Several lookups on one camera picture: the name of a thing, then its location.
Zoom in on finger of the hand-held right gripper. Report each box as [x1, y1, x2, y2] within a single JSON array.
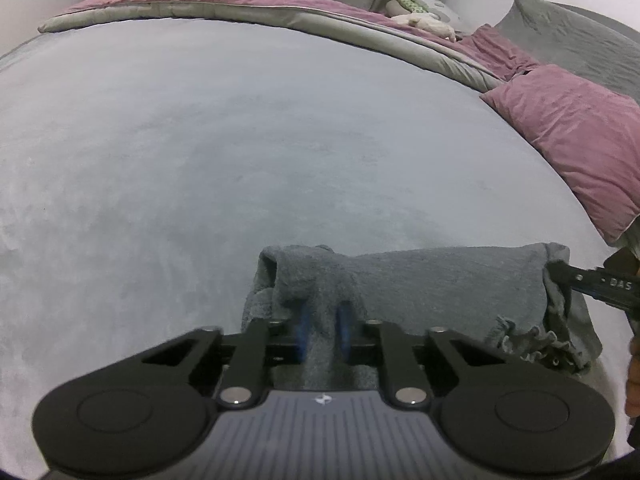
[[547, 260, 601, 294]]

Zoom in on pink and grey duvet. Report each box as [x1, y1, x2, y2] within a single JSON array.
[[37, 0, 506, 94]]

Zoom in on grey knit sweater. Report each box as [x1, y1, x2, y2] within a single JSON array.
[[241, 242, 603, 391]]

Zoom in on small pink pillow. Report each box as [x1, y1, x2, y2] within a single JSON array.
[[457, 24, 544, 82]]

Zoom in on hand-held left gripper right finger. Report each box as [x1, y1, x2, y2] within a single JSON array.
[[335, 301, 508, 408]]

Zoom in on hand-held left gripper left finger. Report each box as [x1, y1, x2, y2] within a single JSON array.
[[142, 302, 313, 407]]

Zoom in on white plush toy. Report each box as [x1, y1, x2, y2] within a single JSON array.
[[390, 10, 459, 44], [385, 0, 464, 29]]

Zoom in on bed with grey sheet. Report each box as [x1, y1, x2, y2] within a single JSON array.
[[0, 15, 640, 466]]

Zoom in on person's right hand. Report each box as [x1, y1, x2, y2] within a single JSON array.
[[625, 332, 640, 413]]

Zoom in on large pink pillow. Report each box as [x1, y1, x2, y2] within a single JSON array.
[[480, 64, 640, 247]]

